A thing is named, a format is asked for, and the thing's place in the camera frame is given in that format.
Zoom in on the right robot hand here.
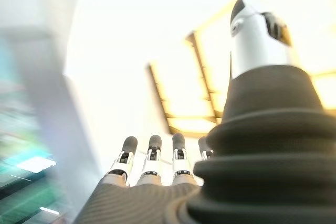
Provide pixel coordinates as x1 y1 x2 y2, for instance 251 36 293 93
73 0 336 224

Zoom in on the yellow window with dark frame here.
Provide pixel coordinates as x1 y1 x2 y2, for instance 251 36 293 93
146 0 336 136

